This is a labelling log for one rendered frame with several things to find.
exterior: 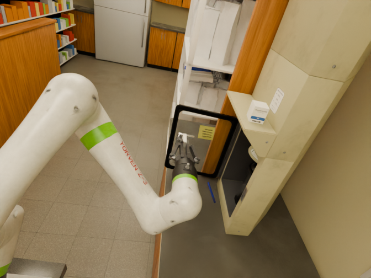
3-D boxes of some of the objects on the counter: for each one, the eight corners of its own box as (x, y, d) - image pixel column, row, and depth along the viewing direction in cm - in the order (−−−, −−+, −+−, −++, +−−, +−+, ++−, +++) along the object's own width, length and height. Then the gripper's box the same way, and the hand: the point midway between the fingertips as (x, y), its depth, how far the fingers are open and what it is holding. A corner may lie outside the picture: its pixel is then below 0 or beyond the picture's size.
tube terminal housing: (256, 188, 133) (327, 60, 90) (275, 239, 107) (387, 91, 64) (216, 183, 130) (269, 47, 87) (225, 234, 104) (309, 75, 61)
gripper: (203, 166, 82) (199, 131, 101) (169, 161, 80) (171, 127, 100) (199, 181, 86) (196, 144, 106) (165, 176, 85) (169, 140, 104)
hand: (184, 140), depth 100 cm, fingers closed
